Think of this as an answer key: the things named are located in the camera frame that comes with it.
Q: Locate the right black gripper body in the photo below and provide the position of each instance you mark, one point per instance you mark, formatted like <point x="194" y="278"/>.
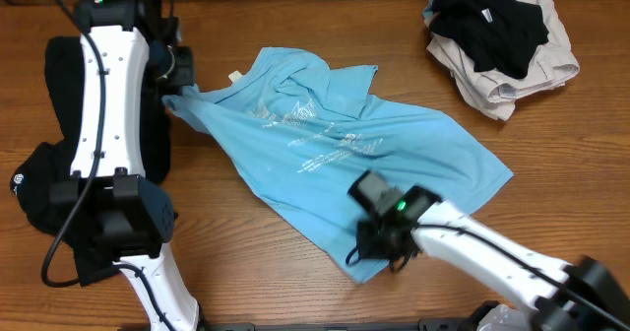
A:
<point x="377" y="244"/>

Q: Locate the black folded garment top right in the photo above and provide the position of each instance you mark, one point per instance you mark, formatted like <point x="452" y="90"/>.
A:
<point x="500" y="35"/>

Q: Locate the light blue folded garment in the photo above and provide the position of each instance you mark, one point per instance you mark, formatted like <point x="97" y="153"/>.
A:
<point x="428" y="12"/>

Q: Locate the beige folded garment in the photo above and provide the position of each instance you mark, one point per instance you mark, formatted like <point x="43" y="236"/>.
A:
<point x="493" y="93"/>

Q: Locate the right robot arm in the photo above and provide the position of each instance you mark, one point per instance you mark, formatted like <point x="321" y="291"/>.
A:
<point x="547" y="293"/>

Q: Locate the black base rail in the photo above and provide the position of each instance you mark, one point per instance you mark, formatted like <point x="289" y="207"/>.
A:
<point x="423" y="324"/>

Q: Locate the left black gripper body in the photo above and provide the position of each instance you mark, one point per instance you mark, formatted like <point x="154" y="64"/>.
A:
<point x="168" y="71"/>

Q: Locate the light blue printed t-shirt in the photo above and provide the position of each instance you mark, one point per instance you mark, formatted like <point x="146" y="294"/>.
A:
<point x="300" y="133"/>

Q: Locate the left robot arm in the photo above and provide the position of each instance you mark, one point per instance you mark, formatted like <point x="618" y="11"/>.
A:
<point x="131" y="51"/>

